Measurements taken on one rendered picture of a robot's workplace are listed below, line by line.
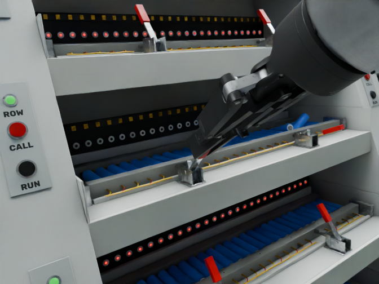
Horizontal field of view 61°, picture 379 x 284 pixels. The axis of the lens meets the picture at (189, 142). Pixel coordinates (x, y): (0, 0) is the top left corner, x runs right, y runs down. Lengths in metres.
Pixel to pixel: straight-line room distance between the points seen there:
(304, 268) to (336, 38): 0.46
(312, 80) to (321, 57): 0.02
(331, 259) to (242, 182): 0.24
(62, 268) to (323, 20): 0.33
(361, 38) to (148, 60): 0.31
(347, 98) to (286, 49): 0.55
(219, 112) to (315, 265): 0.40
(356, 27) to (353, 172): 0.62
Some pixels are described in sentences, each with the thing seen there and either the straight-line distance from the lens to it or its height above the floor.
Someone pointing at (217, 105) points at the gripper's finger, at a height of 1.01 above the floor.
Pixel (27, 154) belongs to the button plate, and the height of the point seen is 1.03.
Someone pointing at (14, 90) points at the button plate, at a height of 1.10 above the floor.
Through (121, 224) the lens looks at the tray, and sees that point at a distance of 0.40.
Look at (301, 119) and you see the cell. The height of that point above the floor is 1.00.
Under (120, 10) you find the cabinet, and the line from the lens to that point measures 0.74.
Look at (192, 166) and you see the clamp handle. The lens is 0.45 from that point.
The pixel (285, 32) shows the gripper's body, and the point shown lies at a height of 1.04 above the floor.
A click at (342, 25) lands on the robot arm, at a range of 0.23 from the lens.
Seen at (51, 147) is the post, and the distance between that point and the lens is 0.39.
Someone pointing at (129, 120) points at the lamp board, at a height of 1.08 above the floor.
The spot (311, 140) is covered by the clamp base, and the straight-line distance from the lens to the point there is 0.63.
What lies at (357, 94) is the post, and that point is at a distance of 0.79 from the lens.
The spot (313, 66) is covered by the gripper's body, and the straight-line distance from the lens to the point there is 0.25.
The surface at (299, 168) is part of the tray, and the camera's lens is 0.59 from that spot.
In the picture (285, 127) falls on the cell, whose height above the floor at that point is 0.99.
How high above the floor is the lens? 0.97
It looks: 4 degrees up
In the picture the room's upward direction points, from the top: 16 degrees counter-clockwise
